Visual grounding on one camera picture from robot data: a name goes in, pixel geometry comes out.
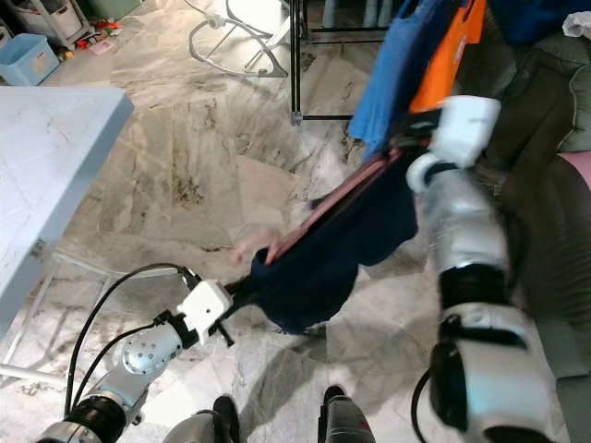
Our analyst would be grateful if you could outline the pink clothes hanger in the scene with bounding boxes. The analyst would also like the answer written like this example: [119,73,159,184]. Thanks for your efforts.
[231,148,407,269]

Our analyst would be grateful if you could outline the navy blue garment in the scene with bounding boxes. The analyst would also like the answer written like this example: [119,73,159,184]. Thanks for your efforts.
[226,152,421,335]

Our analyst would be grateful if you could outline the blue T-shirt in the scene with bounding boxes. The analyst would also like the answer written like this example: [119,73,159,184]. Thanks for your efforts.
[348,0,453,162]

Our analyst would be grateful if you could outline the orange T-shirt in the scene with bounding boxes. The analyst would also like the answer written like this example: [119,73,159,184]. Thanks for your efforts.
[409,0,488,116]

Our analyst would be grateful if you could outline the grey robot left leg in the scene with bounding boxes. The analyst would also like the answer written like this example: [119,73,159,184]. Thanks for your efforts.
[175,397,241,443]

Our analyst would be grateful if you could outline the grey robot leg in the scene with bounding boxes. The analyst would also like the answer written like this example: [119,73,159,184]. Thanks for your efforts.
[175,397,241,443]
[319,388,380,443]

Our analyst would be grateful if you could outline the black metal drying rack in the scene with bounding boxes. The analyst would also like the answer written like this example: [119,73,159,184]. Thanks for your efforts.
[289,0,426,126]

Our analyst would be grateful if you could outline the grey robot right leg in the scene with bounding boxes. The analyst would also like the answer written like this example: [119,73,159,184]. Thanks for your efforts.
[319,388,380,443]

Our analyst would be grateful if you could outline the dark blue hanging fabric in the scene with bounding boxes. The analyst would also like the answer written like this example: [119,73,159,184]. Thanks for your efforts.
[489,0,591,47]

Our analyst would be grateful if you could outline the pink cushion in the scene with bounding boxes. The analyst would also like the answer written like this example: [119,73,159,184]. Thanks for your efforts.
[557,150,591,190]

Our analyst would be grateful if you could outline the light blue plastic bin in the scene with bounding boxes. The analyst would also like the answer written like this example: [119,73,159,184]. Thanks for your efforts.
[0,34,61,86]

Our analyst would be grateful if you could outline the white plastic folding table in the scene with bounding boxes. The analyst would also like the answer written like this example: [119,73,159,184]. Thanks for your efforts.
[0,86,241,389]

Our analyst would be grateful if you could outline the white storage trolley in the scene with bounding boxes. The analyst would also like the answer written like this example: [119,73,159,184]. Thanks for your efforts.
[7,0,98,49]

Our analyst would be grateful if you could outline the small colourful toys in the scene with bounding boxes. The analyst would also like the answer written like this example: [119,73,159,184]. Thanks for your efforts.
[60,28,116,49]

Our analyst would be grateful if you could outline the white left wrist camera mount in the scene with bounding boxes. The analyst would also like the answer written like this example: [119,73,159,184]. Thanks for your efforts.
[174,280,235,344]

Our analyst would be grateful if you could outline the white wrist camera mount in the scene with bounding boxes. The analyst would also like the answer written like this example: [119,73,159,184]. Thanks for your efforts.
[174,280,235,344]
[425,95,501,172]

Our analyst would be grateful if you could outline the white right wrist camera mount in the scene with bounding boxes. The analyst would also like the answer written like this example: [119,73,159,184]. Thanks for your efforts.
[425,95,501,172]

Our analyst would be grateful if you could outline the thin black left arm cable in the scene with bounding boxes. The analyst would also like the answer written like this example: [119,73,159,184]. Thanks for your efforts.
[76,320,176,412]

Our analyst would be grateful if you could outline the white tubular baby rocker frame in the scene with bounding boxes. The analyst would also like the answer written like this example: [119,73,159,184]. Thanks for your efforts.
[187,0,296,79]

